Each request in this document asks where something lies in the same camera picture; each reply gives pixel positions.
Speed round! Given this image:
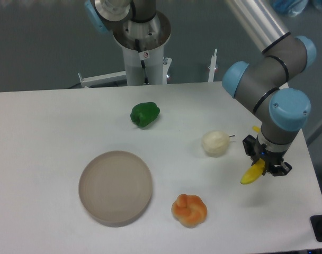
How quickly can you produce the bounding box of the orange knotted bread roll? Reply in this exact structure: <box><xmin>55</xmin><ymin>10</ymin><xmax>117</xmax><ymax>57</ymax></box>
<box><xmin>171</xmin><ymin>194</ymin><xmax>208</xmax><ymax>228</ymax></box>

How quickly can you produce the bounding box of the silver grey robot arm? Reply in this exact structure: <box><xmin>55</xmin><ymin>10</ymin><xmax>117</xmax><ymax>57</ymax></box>
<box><xmin>84</xmin><ymin>1</ymin><xmax>316</xmax><ymax>176</ymax></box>

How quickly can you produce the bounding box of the white toy pear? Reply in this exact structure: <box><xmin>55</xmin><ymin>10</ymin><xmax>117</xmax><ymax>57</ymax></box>
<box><xmin>201</xmin><ymin>130</ymin><xmax>235</xmax><ymax>157</ymax></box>

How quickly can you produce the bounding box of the white metal bracket right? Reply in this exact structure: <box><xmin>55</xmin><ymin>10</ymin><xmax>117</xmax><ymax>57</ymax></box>
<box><xmin>208</xmin><ymin>48</ymin><xmax>218</xmax><ymax>83</ymax></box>

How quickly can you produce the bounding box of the green toy bell pepper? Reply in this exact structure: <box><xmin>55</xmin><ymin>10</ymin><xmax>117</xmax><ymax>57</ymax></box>
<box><xmin>130</xmin><ymin>102</ymin><xmax>160</xmax><ymax>128</ymax></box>

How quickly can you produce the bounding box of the beige round plate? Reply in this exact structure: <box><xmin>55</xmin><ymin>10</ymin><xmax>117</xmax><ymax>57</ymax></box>
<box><xmin>78</xmin><ymin>151</ymin><xmax>153</xmax><ymax>227</ymax></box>

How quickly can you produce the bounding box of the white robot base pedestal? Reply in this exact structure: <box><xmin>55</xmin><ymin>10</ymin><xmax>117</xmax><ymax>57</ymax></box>
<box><xmin>113</xmin><ymin>11</ymin><xmax>171</xmax><ymax>86</ymax></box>

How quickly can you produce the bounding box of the white metal bracket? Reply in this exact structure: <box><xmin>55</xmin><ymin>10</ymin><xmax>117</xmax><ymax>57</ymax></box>
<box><xmin>208</xmin><ymin>48</ymin><xmax>218</xmax><ymax>83</ymax></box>
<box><xmin>78</xmin><ymin>71</ymin><xmax>126</xmax><ymax>88</ymax></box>

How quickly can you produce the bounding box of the white metal bracket left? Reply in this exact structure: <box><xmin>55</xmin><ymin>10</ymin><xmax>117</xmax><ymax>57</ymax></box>
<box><xmin>78</xmin><ymin>71</ymin><xmax>126</xmax><ymax>88</ymax></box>

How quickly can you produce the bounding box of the yellow toy banana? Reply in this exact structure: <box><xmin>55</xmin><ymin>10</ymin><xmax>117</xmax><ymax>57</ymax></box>
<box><xmin>240</xmin><ymin>155</ymin><xmax>265</xmax><ymax>185</ymax></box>

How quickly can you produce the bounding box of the blue plastic bag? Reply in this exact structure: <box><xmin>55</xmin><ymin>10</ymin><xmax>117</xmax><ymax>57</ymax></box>
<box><xmin>270</xmin><ymin>0</ymin><xmax>309</xmax><ymax>17</ymax></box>

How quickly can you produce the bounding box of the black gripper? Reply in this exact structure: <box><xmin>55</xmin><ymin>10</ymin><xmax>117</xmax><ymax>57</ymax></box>
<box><xmin>243</xmin><ymin>134</ymin><xmax>292</xmax><ymax>177</ymax></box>

